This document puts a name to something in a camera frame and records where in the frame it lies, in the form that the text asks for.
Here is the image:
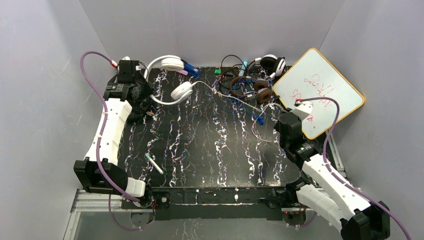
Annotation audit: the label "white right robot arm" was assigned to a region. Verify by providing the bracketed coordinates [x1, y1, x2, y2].
[274, 112, 391, 240]

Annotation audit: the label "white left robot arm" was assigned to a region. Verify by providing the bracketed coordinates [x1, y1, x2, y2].
[73, 56, 152, 202]

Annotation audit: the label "brown headphones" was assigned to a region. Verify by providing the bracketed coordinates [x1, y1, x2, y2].
[229, 76, 273, 104]

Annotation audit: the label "black and white headphones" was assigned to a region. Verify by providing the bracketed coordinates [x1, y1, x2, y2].
[250, 54, 287, 79]

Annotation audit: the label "blue stapler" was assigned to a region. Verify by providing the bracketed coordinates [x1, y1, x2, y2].
[181, 59, 201, 78]

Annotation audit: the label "white marker pen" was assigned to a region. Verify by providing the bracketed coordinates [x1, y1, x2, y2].
[144, 153, 164, 175]

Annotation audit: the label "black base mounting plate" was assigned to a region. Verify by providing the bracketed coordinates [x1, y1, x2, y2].
[121, 187, 307, 225]

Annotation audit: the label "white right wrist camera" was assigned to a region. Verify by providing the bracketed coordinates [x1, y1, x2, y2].
[290, 99, 313, 122]

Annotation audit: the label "whiteboard with orange frame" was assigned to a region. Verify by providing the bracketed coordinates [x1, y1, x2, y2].
[272, 48, 365, 140]

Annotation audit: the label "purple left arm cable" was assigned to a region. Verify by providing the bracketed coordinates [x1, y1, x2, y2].
[80, 51, 147, 231]

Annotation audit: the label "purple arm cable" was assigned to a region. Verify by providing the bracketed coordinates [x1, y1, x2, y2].
[80, 51, 147, 231]
[296, 96, 412, 240]

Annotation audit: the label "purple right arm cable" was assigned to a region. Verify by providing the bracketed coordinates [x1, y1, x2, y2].
[296, 96, 412, 240]

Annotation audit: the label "aluminium frame rail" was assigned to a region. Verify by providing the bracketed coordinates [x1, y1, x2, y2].
[70, 188, 369, 213]

